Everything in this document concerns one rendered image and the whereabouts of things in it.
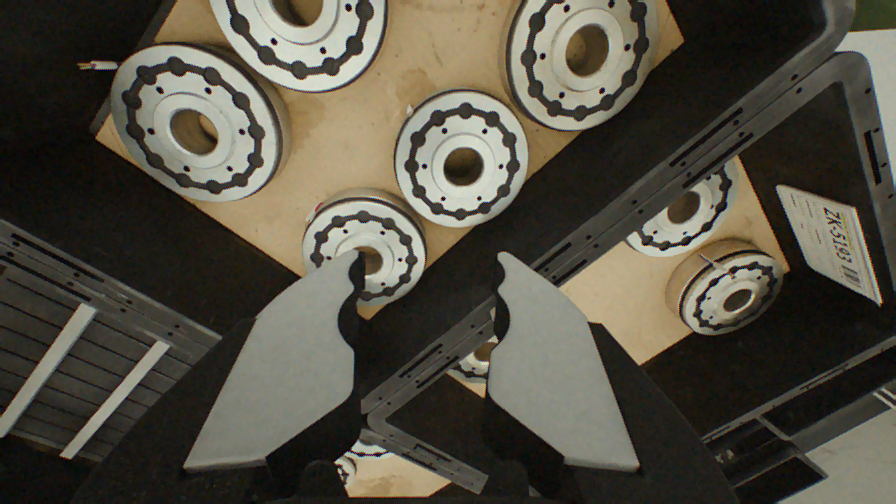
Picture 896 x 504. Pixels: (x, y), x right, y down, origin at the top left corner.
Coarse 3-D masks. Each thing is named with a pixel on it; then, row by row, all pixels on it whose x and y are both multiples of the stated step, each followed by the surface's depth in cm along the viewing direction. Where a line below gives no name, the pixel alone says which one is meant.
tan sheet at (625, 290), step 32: (736, 160) 31; (736, 224) 34; (768, 224) 34; (608, 256) 35; (640, 256) 35; (672, 256) 35; (576, 288) 36; (608, 288) 37; (640, 288) 37; (608, 320) 39; (640, 320) 39; (672, 320) 40; (640, 352) 42; (480, 384) 42
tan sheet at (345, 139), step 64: (192, 0) 22; (320, 0) 22; (448, 0) 23; (512, 0) 23; (384, 64) 24; (448, 64) 25; (576, 64) 26; (320, 128) 26; (384, 128) 27; (320, 192) 29
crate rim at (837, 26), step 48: (816, 0) 16; (816, 48) 17; (768, 96) 18; (624, 192) 20; (0, 240) 18; (48, 240) 19; (576, 240) 21; (96, 288) 20; (144, 288) 21; (192, 336) 22; (384, 384) 26
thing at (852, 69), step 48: (864, 96) 19; (720, 144) 19; (864, 144) 20; (672, 192) 20; (864, 192) 22; (480, 336) 25; (816, 384) 32; (384, 432) 29; (720, 432) 34; (480, 480) 34
